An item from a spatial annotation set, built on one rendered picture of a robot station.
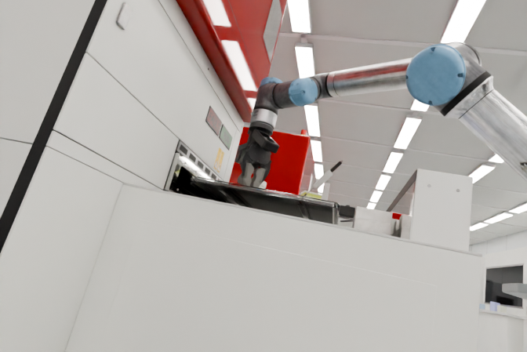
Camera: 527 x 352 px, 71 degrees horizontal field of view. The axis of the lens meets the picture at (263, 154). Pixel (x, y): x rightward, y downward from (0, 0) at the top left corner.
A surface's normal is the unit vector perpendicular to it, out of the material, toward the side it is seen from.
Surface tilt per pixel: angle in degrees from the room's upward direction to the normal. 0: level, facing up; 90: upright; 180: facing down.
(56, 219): 90
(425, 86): 121
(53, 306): 90
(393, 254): 90
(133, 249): 90
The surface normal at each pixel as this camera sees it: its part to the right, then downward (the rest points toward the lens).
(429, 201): -0.18, -0.33
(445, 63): -0.72, 0.18
